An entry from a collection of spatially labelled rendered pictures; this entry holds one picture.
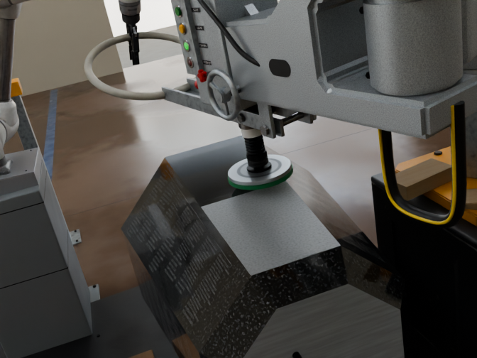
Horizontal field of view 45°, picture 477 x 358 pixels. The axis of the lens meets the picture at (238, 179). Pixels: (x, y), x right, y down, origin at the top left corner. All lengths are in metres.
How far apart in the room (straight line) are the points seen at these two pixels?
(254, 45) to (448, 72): 0.53
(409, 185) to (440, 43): 0.75
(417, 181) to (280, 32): 0.72
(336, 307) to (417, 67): 0.64
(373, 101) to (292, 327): 0.59
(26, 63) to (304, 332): 7.44
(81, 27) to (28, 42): 0.75
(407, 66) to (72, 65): 7.58
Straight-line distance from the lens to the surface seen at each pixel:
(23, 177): 2.63
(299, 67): 1.40
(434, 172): 1.94
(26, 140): 3.63
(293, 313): 1.46
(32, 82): 8.63
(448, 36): 1.21
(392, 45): 1.19
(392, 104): 1.23
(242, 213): 1.75
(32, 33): 8.52
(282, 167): 1.87
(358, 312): 1.54
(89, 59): 2.39
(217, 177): 2.03
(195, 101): 1.97
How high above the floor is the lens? 1.68
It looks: 24 degrees down
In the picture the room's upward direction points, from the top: 12 degrees counter-clockwise
